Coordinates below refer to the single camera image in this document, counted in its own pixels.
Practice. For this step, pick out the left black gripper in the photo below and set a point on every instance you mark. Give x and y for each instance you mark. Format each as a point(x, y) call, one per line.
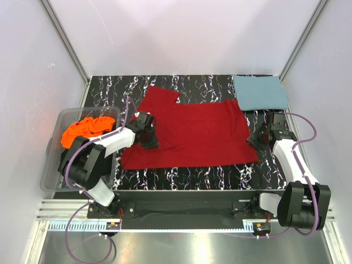
point(154, 143)

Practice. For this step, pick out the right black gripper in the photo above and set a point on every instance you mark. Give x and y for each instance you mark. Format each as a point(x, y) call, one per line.
point(253, 138)

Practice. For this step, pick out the red t-shirt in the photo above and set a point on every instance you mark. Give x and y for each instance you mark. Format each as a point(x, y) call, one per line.
point(191, 135)

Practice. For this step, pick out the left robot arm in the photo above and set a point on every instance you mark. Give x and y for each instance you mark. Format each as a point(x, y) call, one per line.
point(82, 165)

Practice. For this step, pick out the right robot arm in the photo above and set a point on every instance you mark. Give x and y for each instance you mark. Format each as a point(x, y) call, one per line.
point(304, 203)

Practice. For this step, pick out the folded blue t-shirt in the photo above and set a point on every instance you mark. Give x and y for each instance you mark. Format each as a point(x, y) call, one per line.
point(260, 93)

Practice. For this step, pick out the orange t-shirt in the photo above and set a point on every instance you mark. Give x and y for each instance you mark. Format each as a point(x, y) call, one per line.
point(88, 127)

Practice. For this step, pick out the black t-shirt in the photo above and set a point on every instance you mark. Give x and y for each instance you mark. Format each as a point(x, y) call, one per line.
point(62, 158)

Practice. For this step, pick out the left small circuit board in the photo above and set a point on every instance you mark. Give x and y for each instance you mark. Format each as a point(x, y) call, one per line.
point(113, 225)

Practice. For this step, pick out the small circuit board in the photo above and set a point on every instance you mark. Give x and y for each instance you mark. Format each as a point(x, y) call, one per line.
point(113, 225)
point(262, 227)

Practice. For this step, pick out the right small circuit board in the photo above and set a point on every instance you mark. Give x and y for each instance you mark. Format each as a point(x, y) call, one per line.
point(262, 227)

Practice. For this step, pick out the clear plastic bin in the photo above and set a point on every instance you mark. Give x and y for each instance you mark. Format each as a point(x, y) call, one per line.
point(52, 180)

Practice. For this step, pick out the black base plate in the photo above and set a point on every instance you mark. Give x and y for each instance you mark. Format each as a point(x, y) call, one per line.
point(185, 208)

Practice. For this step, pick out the grey slotted cable duct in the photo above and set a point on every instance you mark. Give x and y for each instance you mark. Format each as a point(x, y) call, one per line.
point(100, 226)

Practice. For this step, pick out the right aluminium frame post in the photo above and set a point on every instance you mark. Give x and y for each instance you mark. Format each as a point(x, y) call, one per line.
point(308, 29)

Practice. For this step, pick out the aluminium frame post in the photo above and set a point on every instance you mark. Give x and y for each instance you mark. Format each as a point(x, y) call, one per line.
point(59, 29)
point(308, 29)

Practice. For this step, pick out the left aluminium frame post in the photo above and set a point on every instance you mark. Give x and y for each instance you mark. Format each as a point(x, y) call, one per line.
point(59, 29)

